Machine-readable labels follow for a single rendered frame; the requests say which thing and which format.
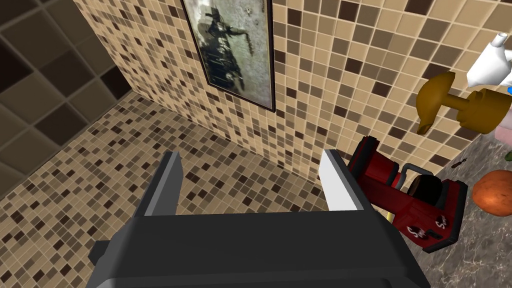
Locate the red coffee machine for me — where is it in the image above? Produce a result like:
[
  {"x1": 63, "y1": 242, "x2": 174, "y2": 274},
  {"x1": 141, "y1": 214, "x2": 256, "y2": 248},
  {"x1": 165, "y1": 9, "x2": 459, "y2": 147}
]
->
[{"x1": 346, "y1": 135, "x2": 469, "y2": 255}]

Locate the white spray bottle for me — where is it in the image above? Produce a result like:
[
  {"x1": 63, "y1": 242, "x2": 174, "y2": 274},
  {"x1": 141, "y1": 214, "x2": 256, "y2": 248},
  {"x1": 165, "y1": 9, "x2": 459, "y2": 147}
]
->
[{"x1": 466, "y1": 32, "x2": 512, "y2": 89}]

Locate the pink box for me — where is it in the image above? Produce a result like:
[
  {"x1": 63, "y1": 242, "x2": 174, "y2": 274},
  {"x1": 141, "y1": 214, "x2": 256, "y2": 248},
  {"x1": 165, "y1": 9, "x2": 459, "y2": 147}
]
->
[{"x1": 494, "y1": 115, "x2": 512, "y2": 142}]

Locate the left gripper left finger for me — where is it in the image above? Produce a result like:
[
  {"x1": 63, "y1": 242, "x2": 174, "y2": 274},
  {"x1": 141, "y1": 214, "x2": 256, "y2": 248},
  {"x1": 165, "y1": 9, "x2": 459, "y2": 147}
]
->
[{"x1": 135, "y1": 151, "x2": 184, "y2": 217}]

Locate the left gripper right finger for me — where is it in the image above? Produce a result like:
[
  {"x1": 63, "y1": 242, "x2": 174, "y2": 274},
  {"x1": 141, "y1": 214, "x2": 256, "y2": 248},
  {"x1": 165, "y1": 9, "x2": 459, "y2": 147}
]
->
[{"x1": 318, "y1": 149, "x2": 375, "y2": 212}]

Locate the brown paper towel holder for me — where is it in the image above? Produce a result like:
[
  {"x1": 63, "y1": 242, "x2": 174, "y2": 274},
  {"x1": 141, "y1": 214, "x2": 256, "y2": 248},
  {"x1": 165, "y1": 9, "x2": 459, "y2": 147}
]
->
[{"x1": 415, "y1": 71, "x2": 512, "y2": 135}]

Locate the framed grey wall picture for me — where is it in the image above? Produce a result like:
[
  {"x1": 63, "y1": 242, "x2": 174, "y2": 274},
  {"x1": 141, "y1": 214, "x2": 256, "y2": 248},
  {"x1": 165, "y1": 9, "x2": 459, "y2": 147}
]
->
[{"x1": 180, "y1": 0, "x2": 277, "y2": 113}]

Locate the orange round fruit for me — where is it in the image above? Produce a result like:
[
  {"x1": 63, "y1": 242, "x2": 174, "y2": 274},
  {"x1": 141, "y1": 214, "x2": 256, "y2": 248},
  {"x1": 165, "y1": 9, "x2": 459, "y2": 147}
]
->
[{"x1": 471, "y1": 169, "x2": 512, "y2": 217}]

